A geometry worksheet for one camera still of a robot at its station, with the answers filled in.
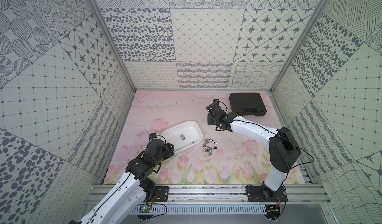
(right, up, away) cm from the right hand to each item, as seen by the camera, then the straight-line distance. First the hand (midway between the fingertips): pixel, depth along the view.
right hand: (213, 118), depth 91 cm
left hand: (-25, -14, -11) cm, 31 cm away
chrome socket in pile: (-4, -15, +2) cm, 15 cm away
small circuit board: (-36, -43, -19) cm, 59 cm away
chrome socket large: (-20, -12, +2) cm, 23 cm away
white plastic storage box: (-14, -9, +6) cm, 17 cm away
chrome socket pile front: (-3, -19, -2) cm, 20 cm away
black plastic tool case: (+29, +8, +20) cm, 36 cm away
